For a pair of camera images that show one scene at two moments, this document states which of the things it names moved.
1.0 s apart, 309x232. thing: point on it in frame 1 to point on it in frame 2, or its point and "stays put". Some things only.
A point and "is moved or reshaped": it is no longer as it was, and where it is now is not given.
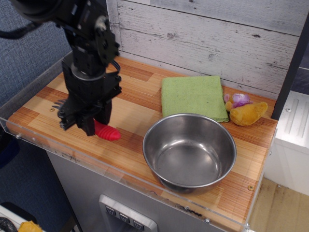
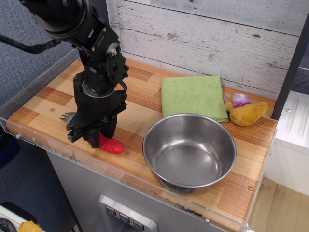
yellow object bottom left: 29,226 stays put
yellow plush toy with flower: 243,111 stays put
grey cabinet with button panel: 102,202 stays put
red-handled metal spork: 105,131 is moved or reshaped
